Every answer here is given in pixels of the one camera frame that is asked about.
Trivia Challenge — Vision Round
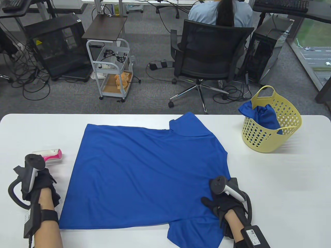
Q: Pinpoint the white rolling cart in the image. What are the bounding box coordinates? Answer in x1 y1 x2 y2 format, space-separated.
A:
86 39 135 102

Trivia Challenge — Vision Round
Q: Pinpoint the tangle of black cables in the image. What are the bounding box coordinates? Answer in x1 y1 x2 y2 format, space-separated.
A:
0 41 51 101
213 76 252 102

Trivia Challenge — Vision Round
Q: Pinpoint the black left glove cable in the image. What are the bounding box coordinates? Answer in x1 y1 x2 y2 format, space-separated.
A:
8 178 35 248

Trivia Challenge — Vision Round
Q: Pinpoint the pink lint roller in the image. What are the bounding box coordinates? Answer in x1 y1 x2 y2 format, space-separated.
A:
32 149 63 166

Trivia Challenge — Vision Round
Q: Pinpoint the person's left forearm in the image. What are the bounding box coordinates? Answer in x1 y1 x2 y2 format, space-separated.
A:
34 187 64 248

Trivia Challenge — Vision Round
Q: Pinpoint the dark grey hand controller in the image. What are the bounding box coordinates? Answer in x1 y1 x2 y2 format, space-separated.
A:
209 176 246 202
13 154 46 194

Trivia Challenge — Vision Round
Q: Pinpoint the black left wrist camera strap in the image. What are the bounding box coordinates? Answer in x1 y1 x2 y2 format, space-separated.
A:
23 204 59 238

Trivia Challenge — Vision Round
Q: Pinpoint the white desk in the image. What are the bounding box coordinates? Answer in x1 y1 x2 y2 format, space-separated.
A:
82 0 201 14

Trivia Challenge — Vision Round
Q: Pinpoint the blue t-shirt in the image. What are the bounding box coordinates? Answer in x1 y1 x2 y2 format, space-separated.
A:
59 112 231 248
238 100 283 135

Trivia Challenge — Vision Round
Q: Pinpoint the person's right forearm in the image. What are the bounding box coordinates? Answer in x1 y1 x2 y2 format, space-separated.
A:
224 209 243 241

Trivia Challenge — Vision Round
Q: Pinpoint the brown side table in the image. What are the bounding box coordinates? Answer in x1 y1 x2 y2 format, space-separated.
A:
82 15 128 43

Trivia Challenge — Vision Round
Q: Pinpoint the black right wrist camera strap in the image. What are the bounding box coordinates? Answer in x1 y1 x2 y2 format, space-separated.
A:
234 225 270 248

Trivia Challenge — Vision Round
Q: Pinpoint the small white storage cart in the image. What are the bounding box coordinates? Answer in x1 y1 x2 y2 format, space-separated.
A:
126 3 144 14

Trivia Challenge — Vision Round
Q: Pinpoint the black computer tower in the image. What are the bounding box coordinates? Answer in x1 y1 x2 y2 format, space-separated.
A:
246 15 295 84

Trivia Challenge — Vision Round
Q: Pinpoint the dark grey right hand controller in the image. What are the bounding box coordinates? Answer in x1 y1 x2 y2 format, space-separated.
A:
209 176 246 202

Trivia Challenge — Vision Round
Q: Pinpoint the black right glove cable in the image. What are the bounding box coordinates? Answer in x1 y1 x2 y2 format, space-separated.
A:
241 191 254 226

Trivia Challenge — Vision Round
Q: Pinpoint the yellow perforated plastic basket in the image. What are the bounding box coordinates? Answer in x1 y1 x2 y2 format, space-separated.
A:
242 85 302 153

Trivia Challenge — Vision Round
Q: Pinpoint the person's right hand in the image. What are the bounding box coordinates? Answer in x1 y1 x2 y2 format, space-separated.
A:
201 192 248 228

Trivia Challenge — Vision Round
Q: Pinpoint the black keyboard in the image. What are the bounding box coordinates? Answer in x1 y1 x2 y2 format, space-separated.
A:
2 0 31 13
255 0 309 13

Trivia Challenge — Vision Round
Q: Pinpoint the black wrist camera strap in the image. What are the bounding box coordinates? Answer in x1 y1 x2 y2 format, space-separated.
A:
234 225 270 248
23 204 59 238

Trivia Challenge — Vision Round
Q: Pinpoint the black foot pedal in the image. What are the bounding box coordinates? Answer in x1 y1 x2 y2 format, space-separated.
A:
149 59 175 71

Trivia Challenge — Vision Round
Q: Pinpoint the person's left hand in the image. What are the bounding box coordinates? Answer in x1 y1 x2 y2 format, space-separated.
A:
21 168 61 208

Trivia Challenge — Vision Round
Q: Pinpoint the dark grey left hand controller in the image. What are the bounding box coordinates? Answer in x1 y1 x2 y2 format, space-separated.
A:
13 154 46 194

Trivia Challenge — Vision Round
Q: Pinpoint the black desk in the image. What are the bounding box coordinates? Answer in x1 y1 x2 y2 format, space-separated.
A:
252 0 331 25
0 0 87 20

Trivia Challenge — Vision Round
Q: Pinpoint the black open computer case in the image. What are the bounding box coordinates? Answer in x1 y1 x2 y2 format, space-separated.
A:
23 13 93 82

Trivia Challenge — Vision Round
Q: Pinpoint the orange cloth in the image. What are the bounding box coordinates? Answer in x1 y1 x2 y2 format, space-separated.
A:
115 72 131 90

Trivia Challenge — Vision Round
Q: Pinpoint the black glove cable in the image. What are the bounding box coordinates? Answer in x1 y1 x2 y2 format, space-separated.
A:
8 178 35 248
241 191 254 226

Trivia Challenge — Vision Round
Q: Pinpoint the black mesh office chair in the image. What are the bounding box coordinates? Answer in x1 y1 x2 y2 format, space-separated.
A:
169 19 255 115

